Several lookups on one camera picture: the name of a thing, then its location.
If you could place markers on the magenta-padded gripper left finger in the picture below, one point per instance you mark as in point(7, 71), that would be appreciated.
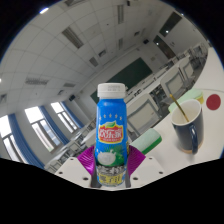
point(75, 168)

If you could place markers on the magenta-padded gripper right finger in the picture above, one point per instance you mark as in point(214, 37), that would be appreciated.
point(148, 168)

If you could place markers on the blue drink bottle white cap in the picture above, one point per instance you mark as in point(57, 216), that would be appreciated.
point(111, 133)

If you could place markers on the row of windows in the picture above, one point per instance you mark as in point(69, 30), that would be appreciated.
point(40, 128)

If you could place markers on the dark blue mug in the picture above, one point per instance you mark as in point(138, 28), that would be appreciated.
point(190, 133)

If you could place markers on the group of blue curtains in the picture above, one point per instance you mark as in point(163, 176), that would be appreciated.
point(20, 140)

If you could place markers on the golden stirring stick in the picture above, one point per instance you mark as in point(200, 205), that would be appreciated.
point(180, 108)

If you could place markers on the group of white classroom chairs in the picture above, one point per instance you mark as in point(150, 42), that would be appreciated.
point(160, 93)

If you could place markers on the flat round red coaster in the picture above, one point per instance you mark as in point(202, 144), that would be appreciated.
point(213, 102)

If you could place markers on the dark green chalkboard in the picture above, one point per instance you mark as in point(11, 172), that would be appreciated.
point(133, 75)

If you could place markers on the dark door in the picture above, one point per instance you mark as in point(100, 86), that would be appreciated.
point(165, 47)

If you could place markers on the group of ceiling lights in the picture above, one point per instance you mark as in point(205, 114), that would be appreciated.
point(71, 36)

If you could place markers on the black wall speaker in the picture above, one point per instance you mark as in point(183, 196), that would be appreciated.
point(146, 41)
point(72, 97)

